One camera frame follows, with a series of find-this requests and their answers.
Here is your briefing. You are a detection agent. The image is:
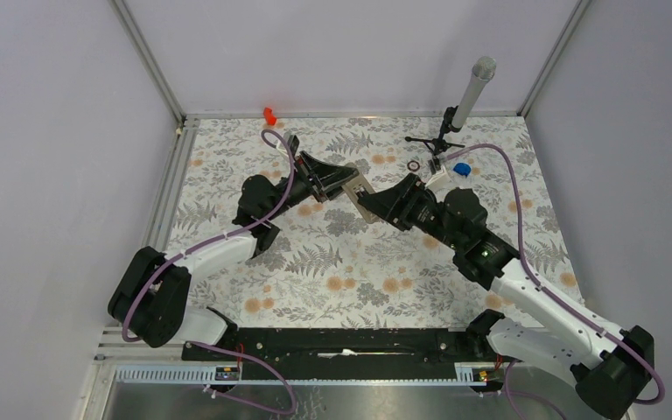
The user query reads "grey microphone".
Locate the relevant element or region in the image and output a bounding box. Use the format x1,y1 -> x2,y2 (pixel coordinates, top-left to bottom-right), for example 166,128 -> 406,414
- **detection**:
450,56 -> 497,132

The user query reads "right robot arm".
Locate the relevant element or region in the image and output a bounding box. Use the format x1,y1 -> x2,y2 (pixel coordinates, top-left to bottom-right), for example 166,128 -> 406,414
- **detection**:
357,174 -> 655,419

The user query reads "aluminium frame rail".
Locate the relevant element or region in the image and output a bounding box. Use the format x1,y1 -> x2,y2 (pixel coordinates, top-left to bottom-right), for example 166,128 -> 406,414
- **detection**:
83,0 -> 201,420

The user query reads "black microphone tripod stand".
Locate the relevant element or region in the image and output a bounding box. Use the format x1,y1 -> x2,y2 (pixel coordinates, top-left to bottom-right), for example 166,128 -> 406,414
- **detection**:
404,106 -> 466,158

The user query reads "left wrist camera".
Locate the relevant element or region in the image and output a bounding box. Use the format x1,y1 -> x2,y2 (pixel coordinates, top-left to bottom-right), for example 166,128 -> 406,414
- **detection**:
276,135 -> 300,158

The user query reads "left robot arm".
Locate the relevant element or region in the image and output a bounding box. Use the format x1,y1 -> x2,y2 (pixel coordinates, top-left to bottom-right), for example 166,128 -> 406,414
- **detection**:
108,152 -> 360,360

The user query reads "white remote control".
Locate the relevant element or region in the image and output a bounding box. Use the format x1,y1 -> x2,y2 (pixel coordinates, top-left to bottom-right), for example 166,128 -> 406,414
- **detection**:
341,176 -> 383,226

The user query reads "blue plastic cap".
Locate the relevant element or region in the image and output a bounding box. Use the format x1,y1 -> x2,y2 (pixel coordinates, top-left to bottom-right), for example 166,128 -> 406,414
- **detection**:
452,163 -> 473,177

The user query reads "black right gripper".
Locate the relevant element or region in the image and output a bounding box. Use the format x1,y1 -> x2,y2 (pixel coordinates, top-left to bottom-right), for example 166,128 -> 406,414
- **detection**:
357,172 -> 463,252

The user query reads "red plastic block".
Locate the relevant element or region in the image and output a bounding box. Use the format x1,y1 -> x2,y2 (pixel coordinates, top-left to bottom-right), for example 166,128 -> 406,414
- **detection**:
262,107 -> 278,126

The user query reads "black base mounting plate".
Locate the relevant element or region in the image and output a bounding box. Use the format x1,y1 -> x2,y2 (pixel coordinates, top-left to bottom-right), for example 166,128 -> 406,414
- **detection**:
181,327 -> 512,375

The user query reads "floral patterned table mat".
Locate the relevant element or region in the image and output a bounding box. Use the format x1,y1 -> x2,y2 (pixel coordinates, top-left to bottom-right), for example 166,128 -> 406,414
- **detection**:
168,116 -> 582,328

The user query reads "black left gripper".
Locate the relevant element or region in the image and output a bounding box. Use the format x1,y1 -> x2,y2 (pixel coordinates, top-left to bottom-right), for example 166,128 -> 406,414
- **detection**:
264,151 -> 360,221

